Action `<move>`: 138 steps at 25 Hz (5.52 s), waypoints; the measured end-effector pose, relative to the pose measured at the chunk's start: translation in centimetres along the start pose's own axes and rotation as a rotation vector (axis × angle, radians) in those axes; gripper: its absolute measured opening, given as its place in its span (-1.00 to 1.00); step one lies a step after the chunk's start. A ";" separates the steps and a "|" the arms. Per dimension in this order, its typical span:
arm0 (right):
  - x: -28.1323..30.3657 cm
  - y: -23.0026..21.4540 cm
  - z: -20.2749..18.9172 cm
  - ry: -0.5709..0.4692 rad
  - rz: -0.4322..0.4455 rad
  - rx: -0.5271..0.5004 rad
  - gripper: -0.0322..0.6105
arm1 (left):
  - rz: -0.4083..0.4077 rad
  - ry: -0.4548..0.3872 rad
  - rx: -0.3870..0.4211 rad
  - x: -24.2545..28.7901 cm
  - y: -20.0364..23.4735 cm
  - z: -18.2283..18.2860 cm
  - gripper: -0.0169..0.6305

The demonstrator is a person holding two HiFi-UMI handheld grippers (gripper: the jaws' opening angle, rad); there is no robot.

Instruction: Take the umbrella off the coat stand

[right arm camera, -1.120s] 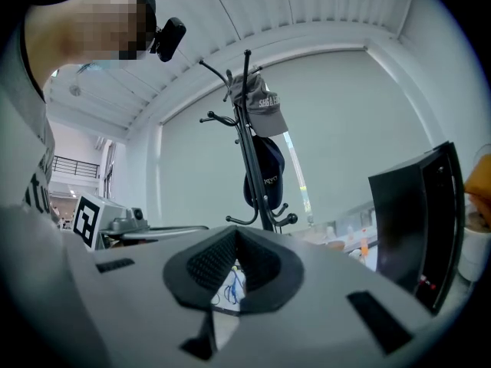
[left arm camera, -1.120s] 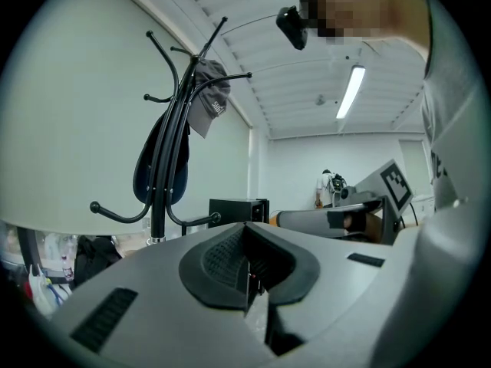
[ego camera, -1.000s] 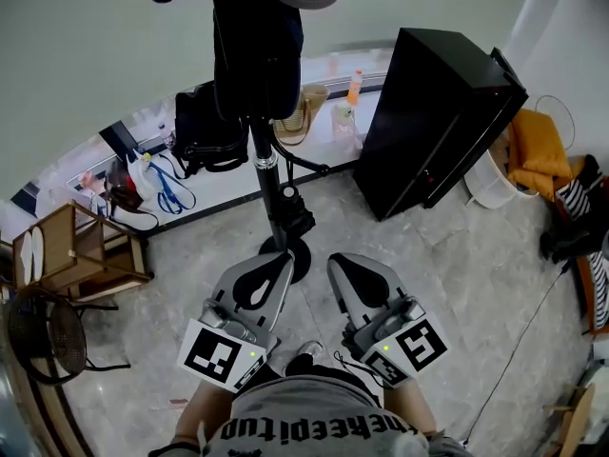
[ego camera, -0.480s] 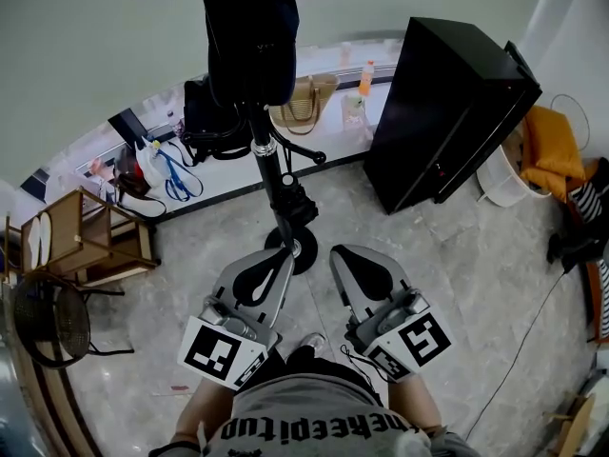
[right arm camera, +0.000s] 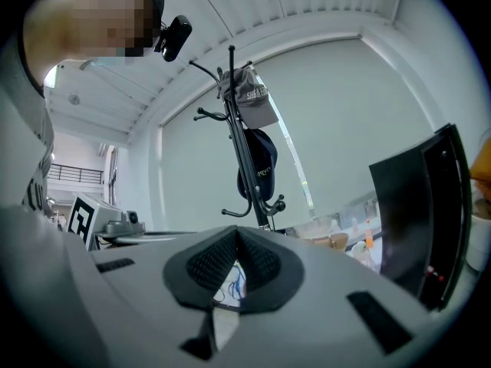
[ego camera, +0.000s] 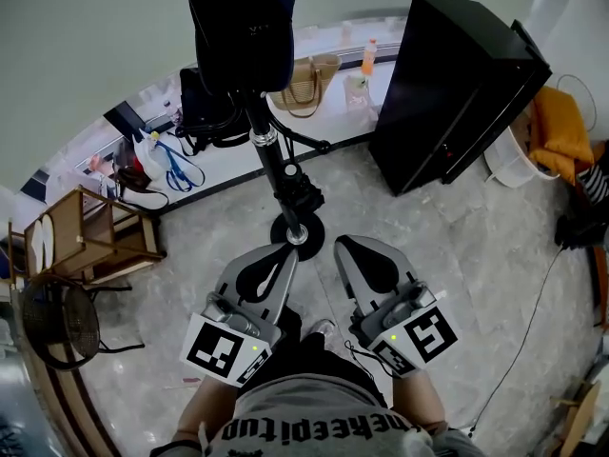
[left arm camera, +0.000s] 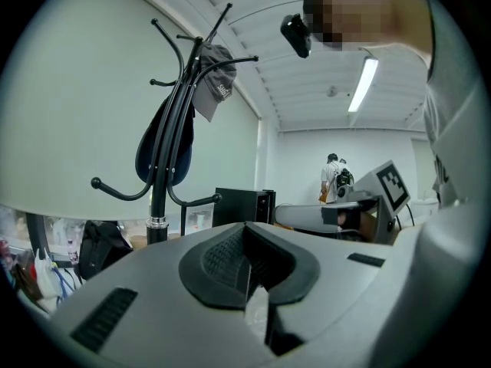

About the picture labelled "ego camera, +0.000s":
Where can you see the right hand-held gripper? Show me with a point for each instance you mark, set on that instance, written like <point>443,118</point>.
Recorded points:
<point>418,336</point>

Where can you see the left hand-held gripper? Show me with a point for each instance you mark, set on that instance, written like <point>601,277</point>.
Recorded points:
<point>223,345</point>

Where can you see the person's left forearm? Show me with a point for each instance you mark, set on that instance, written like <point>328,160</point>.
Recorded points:
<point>209,403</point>

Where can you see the person's right forearm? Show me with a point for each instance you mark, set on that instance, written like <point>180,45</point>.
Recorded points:
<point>418,403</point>

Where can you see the grey shoe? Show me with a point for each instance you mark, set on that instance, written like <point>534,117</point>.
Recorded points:
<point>322,327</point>

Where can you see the black shorts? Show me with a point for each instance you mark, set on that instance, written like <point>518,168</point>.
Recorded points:
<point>328,360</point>

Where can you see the grey printed shirt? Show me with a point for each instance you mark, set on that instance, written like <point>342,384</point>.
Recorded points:
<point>323,422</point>

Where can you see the dark brown handbag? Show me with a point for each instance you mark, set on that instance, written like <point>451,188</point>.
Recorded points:
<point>138,179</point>

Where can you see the white bag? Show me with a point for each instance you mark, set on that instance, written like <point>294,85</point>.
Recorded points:
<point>150,160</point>

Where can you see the white plastic basin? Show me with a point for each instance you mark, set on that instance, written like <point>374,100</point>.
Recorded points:
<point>511,164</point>

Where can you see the clear plastic bag pink print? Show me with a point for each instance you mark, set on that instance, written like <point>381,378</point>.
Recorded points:
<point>359,94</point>

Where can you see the black backpack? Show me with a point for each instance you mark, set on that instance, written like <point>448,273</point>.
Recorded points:
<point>204,107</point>

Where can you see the black cabinet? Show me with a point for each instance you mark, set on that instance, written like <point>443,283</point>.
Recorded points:
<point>452,88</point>

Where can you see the woven straw tote bag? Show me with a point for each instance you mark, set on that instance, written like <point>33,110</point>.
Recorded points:
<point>309,84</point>

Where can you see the black mesh chair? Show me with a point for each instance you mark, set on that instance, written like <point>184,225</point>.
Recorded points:
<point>62,322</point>

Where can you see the black bag on floor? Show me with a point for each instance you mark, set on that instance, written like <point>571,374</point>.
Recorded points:
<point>583,231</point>

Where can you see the orange drink bottle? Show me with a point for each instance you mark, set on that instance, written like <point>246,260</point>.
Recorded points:
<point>369,57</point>

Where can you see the white slippers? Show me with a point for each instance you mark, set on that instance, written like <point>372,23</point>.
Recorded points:
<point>43,245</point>

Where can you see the orange cloth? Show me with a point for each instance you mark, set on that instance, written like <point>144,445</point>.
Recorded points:
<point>559,126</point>

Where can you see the striped black white cloth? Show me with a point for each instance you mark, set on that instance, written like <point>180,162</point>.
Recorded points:
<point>595,181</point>

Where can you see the wooden frame piece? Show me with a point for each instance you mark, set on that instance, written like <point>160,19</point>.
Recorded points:
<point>578,417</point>

